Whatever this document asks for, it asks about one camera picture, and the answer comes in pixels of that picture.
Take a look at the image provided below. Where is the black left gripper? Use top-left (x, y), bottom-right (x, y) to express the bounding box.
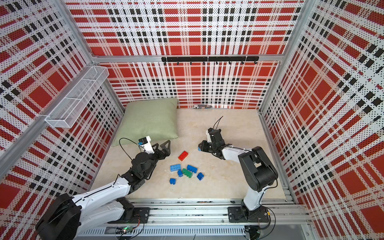
top-left (143, 140), bottom-right (171, 178)

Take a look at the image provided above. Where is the red lego brick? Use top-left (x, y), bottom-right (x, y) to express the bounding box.
top-left (178, 151), bottom-right (189, 162)

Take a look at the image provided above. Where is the blue long lego brick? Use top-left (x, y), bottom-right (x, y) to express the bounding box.
top-left (187, 165), bottom-right (198, 174)

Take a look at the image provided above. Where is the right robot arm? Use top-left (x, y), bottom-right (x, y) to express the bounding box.
top-left (198, 128), bottom-right (279, 213)

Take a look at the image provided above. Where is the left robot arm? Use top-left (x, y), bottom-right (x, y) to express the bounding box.
top-left (36, 139), bottom-right (171, 240)

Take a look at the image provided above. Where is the blue tiny lego brick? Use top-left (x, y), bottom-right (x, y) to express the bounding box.
top-left (177, 170), bottom-right (184, 178)

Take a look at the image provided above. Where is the green lego brick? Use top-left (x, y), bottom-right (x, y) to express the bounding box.
top-left (182, 169), bottom-right (193, 178)

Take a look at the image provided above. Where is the green cushion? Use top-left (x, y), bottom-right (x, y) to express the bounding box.
top-left (112, 98), bottom-right (178, 147)

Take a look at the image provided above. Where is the flag print rolled pouch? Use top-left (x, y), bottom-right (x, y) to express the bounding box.
top-left (194, 104), bottom-right (213, 109)

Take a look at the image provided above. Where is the green circuit board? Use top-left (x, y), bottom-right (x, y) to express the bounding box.
top-left (116, 227), bottom-right (133, 235)

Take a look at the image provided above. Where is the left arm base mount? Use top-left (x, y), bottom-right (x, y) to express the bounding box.
top-left (108, 198), bottom-right (150, 224)

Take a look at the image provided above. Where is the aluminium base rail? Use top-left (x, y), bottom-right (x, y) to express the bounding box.
top-left (79, 199), bottom-right (312, 240)

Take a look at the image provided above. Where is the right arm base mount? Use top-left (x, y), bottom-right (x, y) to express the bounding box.
top-left (228, 206), bottom-right (270, 224)

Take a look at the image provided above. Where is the black hook rail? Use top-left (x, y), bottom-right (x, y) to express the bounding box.
top-left (161, 56), bottom-right (260, 64)

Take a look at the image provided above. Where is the white wire basket shelf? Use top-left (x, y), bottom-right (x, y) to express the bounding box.
top-left (45, 66), bottom-right (109, 129)

